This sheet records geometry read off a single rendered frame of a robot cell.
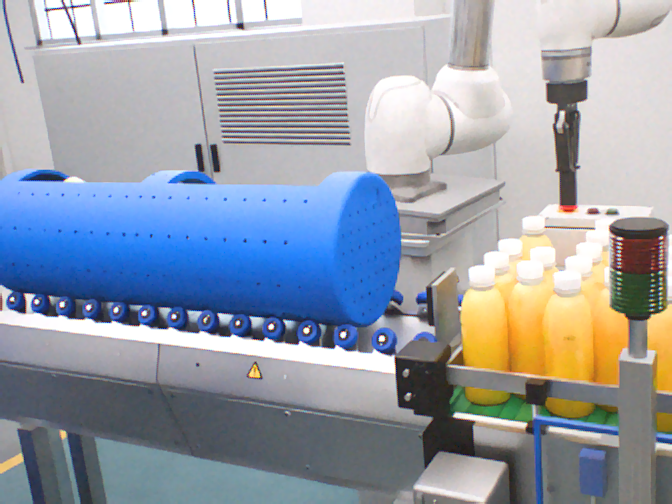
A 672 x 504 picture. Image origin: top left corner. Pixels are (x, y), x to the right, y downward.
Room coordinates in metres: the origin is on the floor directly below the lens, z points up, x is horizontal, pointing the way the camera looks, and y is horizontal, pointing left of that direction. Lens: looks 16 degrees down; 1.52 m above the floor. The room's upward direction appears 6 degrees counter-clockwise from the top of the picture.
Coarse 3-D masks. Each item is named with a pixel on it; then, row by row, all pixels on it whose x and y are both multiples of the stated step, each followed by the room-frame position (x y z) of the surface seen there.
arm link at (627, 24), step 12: (624, 0) 1.58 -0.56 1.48; (636, 0) 1.59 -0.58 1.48; (648, 0) 1.60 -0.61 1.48; (660, 0) 1.62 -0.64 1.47; (624, 12) 1.58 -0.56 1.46; (636, 12) 1.59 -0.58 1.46; (648, 12) 1.60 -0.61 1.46; (660, 12) 1.62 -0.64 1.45; (624, 24) 1.59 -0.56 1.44; (636, 24) 1.60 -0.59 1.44; (648, 24) 1.62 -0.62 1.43; (612, 36) 1.62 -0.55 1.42; (624, 36) 1.63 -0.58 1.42
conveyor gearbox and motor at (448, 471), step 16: (432, 464) 1.11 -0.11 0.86; (448, 464) 1.11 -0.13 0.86; (464, 464) 1.10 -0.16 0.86; (480, 464) 1.10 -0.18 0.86; (496, 464) 1.09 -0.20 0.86; (432, 480) 1.07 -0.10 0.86; (448, 480) 1.06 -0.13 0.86; (464, 480) 1.06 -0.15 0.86; (480, 480) 1.06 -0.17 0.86; (496, 480) 1.05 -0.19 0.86; (416, 496) 1.05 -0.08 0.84; (432, 496) 1.04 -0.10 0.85; (448, 496) 1.03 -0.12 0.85; (464, 496) 1.02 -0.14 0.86; (480, 496) 1.02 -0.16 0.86; (496, 496) 1.04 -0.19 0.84
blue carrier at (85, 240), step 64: (0, 192) 1.80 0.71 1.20; (64, 192) 1.72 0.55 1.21; (128, 192) 1.64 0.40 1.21; (192, 192) 1.57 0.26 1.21; (256, 192) 1.50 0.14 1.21; (320, 192) 1.44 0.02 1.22; (384, 192) 1.54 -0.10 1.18; (0, 256) 1.74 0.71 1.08; (64, 256) 1.65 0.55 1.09; (128, 256) 1.57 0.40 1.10; (192, 256) 1.49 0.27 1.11; (256, 256) 1.43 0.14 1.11; (320, 256) 1.37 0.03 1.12; (384, 256) 1.52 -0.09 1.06; (320, 320) 1.43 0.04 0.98
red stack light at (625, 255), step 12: (612, 240) 0.90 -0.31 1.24; (624, 240) 0.89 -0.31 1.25; (636, 240) 0.88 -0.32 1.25; (648, 240) 0.88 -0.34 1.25; (660, 240) 0.88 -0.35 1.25; (612, 252) 0.90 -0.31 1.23; (624, 252) 0.89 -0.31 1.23; (636, 252) 0.88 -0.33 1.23; (648, 252) 0.88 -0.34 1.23; (660, 252) 0.88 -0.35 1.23; (612, 264) 0.90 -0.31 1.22; (624, 264) 0.89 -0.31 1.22; (636, 264) 0.88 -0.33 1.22; (648, 264) 0.88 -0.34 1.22; (660, 264) 0.88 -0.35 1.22
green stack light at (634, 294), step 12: (612, 276) 0.90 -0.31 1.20; (624, 276) 0.89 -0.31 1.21; (636, 276) 0.88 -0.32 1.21; (648, 276) 0.88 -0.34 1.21; (660, 276) 0.88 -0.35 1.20; (612, 288) 0.90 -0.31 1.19; (624, 288) 0.89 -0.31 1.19; (636, 288) 0.88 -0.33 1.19; (648, 288) 0.88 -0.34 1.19; (660, 288) 0.88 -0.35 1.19; (612, 300) 0.90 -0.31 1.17; (624, 300) 0.89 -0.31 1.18; (636, 300) 0.88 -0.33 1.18; (648, 300) 0.88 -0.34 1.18; (660, 300) 0.88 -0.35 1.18; (624, 312) 0.89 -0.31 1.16; (636, 312) 0.88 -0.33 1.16; (648, 312) 0.88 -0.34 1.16; (660, 312) 0.88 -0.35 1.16
